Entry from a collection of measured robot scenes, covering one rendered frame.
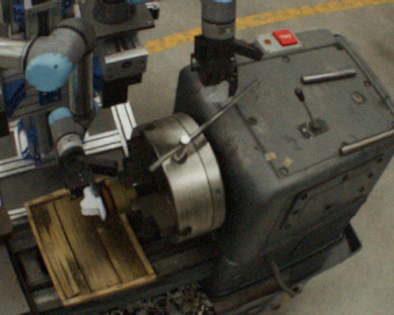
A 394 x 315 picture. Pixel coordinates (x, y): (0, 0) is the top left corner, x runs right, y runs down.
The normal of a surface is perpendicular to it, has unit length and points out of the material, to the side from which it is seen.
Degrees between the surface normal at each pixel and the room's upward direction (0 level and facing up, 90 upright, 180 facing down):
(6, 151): 0
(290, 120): 0
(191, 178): 32
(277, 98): 0
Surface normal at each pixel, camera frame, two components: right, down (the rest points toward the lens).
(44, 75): -0.18, 0.80
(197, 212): 0.44, 0.44
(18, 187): 0.11, -0.55
